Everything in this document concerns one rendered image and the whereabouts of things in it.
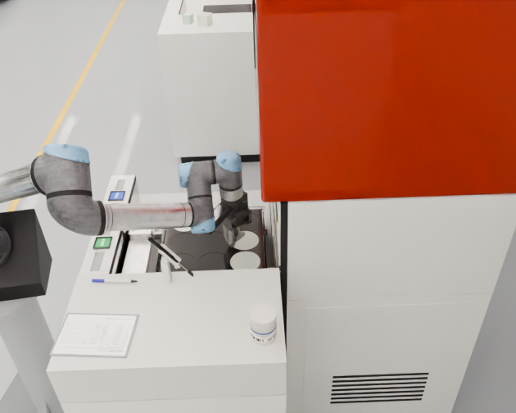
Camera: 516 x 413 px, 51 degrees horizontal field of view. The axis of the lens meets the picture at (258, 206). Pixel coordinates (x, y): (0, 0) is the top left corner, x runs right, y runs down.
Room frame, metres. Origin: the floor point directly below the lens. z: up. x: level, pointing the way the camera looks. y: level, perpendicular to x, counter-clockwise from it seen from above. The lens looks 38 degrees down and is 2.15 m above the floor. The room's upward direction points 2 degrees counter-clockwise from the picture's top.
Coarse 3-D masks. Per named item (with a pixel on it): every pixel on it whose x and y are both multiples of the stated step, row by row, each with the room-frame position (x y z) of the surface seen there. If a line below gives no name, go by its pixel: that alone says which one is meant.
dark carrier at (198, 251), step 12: (252, 216) 1.55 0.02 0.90; (216, 228) 1.49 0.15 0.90; (240, 228) 1.49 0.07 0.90; (252, 228) 1.48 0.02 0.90; (168, 240) 1.43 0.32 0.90; (180, 240) 1.43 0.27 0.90; (192, 240) 1.43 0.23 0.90; (204, 240) 1.43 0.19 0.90; (216, 240) 1.42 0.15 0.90; (180, 252) 1.37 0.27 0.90; (192, 252) 1.36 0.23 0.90; (204, 252) 1.36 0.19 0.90; (216, 252) 1.36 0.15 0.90; (228, 252) 1.36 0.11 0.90; (192, 264) 1.31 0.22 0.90; (204, 264) 1.31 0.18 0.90; (216, 264) 1.31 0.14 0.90; (228, 264) 1.30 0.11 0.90; (264, 264) 1.30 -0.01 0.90
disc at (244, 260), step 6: (240, 252) 1.36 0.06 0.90; (246, 252) 1.36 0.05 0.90; (252, 252) 1.35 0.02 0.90; (234, 258) 1.33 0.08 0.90; (240, 258) 1.33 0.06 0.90; (246, 258) 1.33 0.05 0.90; (252, 258) 1.33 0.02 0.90; (258, 258) 1.33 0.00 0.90; (234, 264) 1.30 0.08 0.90; (240, 264) 1.30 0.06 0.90; (246, 264) 1.30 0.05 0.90; (252, 264) 1.30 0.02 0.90; (258, 264) 1.30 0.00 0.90
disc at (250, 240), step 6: (246, 234) 1.45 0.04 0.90; (252, 234) 1.45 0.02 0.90; (240, 240) 1.42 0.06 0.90; (246, 240) 1.42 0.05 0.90; (252, 240) 1.42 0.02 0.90; (258, 240) 1.42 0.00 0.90; (234, 246) 1.39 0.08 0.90; (240, 246) 1.39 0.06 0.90; (246, 246) 1.39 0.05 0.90; (252, 246) 1.39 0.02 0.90
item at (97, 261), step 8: (112, 176) 1.75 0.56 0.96; (120, 176) 1.75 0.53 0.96; (128, 176) 1.75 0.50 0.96; (112, 184) 1.69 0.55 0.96; (120, 184) 1.70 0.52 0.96; (128, 184) 1.69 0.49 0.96; (128, 192) 1.64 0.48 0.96; (104, 200) 1.60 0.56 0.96; (128, 200) 1.59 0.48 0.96; (112, 232) 1.41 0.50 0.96; (112, 240) 1.37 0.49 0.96; (88, 248) 1.33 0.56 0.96; (112, 248) 1.33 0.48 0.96; (88, 256) 1.29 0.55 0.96; (96, 256) 1.30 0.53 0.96; (104, 256) 1.29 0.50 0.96; (112, 256) 1.29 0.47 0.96; (88, 264) 1.26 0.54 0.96; (96, 264) 1.26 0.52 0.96; (104, 264) 1.26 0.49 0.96; (80, 272) 1.22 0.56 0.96; (88, 272) 1.22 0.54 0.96; (96, 272) 1.22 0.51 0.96; (104, 272) 1.22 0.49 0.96
